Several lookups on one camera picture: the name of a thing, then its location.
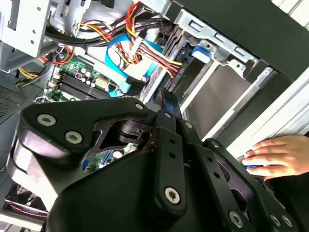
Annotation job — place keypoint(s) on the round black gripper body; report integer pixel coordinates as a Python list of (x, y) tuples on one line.
[(116, 193)]

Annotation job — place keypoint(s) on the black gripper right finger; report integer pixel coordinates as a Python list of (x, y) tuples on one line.
[(222, 193)]

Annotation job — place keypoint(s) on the person right hand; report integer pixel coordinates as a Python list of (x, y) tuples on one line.
[(282, 154)]

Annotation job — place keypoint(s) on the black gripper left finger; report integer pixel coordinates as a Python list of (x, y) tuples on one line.
[(96, 111)]

